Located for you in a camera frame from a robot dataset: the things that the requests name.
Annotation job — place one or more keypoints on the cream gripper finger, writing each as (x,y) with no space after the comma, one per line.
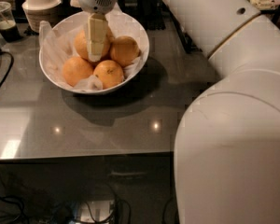
(95,33)

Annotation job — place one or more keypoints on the orange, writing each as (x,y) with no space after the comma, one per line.
(110,73)
(75,69)
(81,45)
(124,49)

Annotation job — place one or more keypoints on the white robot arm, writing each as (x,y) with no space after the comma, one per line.
(227,145)

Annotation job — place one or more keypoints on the white ceramic bowl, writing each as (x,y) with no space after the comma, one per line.
(133,25)

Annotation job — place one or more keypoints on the white paper bowl liner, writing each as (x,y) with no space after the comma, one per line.
(54,47)

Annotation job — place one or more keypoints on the black cylindrical container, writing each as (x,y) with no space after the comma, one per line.
(149,14)

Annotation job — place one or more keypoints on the stack of paper bowls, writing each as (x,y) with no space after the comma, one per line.
(37,11)

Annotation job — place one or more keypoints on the plastic cup with drink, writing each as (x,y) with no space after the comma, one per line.
(8,27)

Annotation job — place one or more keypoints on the power strip under table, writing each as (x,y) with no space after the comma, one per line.
(95,212)

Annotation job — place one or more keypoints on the black wire snack basket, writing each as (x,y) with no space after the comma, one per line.
(266,6)

